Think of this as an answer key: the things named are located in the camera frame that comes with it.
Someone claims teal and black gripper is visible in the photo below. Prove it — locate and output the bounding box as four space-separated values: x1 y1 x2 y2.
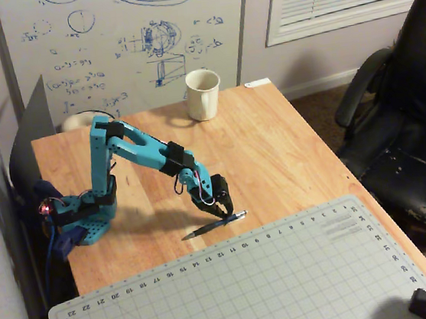
174 160 236 224

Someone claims dark blue pen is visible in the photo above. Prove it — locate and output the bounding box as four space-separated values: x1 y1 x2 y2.
178 210 251 243

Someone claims grey cutting mat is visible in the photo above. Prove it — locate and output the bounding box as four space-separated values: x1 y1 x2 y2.
38 185 426 319

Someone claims cream ceramic cup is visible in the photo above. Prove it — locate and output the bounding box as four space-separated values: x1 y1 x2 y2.
182 67 226 124

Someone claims small white tag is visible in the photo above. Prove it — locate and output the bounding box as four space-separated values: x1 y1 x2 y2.
242 77 272 89

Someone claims dark blue table clamp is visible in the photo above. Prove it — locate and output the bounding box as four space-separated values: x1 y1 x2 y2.
31 177 65 207
50 226 89 262

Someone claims white round object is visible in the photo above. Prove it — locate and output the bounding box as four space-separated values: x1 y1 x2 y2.
60 108 116 132

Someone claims whiteboard with blue drawings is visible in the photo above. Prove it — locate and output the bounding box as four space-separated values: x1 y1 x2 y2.
0 0 263 134

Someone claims dark grey flat panel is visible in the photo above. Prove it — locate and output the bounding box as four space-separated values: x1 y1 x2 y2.
0 73 63 191

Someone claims black leather office chair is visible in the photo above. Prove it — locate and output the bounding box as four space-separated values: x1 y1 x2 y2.
319 0 426 265

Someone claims blue cable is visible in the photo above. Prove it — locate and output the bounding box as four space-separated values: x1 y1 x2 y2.
37 219 67 306

